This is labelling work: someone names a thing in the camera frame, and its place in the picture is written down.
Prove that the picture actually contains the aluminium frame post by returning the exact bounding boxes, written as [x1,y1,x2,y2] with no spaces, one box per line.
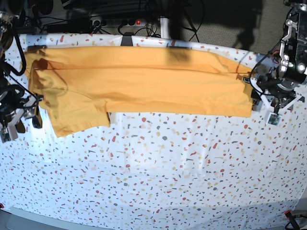
[160,17,171,39]

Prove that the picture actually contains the terrazzo pattern tablecloth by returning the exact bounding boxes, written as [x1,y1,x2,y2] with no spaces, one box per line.
[0,33,307,230]

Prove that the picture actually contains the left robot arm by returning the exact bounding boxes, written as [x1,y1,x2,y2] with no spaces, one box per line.
[243,0,307,126]

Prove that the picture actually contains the black table clamp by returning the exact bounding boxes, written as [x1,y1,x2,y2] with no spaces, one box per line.
[121,32,134,46]

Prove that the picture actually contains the red-handled clamp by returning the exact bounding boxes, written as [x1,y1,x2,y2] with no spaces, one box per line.
[284,210,305,230]

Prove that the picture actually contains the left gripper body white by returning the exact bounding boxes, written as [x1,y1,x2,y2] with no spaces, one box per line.
[242,76,305,125]

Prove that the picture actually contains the black power strip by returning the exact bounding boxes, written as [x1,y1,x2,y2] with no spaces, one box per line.
[90,17,146,27]

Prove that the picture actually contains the yellow T-shirt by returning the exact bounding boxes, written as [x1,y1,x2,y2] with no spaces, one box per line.
[25,46,252,137]

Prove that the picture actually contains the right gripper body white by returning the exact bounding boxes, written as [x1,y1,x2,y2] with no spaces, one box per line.
[0,96,36,143]

